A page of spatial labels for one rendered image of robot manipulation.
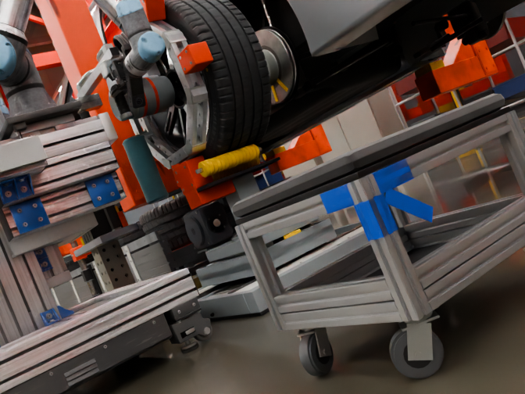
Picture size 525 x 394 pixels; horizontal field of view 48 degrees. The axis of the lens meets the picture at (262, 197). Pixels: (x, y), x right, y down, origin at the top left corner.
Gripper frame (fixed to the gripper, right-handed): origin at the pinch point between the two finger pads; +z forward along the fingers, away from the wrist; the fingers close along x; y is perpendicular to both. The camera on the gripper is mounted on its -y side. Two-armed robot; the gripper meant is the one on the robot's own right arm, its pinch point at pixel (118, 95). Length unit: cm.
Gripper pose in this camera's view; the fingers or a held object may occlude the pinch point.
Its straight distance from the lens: 203.8
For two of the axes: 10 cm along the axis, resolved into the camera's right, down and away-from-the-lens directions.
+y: -3.9, -9.2, 0.1
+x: -7.7, 3.2, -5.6
